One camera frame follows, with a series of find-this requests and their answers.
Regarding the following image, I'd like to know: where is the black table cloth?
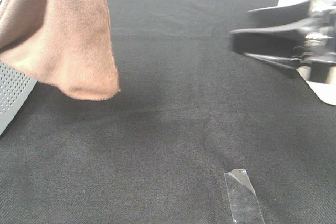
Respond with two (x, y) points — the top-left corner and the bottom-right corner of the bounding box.
(1, 0), (335, 223)

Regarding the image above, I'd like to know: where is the brown microfiber towel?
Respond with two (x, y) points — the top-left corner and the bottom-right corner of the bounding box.
(1, 0), (120, 101)

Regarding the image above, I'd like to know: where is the clear tape strip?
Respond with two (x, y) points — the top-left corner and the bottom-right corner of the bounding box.
(224, 169), (265, 224)

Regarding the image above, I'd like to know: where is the grey perforated laundry basket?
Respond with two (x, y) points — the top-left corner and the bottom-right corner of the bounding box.
(0, 62), (37, 134)

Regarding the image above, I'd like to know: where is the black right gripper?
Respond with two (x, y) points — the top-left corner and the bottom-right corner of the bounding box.
(230, 0), (335, 67)

